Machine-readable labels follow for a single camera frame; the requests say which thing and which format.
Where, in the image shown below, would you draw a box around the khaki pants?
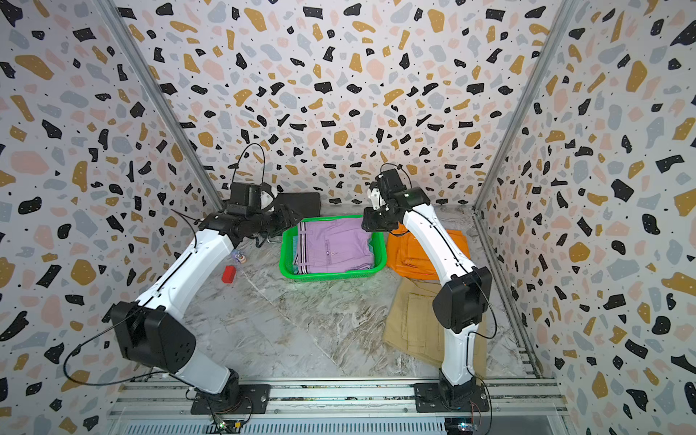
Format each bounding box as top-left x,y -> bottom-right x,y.
382,278 -> 488,379

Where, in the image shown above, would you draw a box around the orange pants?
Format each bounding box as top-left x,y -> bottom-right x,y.
386,224 -> 471,282

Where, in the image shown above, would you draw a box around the purple pants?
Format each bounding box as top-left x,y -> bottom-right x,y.
294,217 -> 374,275

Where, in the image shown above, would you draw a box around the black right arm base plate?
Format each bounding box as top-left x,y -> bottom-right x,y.
413,382 -> 490,413

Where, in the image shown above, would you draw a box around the aluminium corner post right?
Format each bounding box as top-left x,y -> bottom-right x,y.
472,0 -> 578,213

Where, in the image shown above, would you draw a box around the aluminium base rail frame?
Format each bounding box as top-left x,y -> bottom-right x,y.
107,378 -> 575,434

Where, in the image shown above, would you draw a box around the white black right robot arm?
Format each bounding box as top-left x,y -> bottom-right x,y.
362,169 -> 492,409

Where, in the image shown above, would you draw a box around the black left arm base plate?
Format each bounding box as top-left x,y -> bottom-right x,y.
190,384 -> 271,415

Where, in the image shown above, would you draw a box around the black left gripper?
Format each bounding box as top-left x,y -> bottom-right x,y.
249,203 -> 306,239

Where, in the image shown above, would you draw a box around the black hard carry case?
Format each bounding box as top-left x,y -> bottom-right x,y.
275,192 -> 322,219

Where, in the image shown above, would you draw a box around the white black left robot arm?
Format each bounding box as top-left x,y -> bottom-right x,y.
111,183 -> 303,404

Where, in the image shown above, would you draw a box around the purple bunny toy figurine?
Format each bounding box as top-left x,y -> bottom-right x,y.
231,250 -> 247,264

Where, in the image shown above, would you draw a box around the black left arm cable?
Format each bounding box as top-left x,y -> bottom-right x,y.
62,314 -> 170,388

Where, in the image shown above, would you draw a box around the aluminium corner post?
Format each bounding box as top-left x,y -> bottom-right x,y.
94,0 -> 223,210
472,0 -> 578,213

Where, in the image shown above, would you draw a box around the aluminium corner post left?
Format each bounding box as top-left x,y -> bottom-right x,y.
94,0 -> 223,210

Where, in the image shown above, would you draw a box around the red rectangular block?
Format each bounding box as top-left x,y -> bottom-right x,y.
221,266 -> 237,285

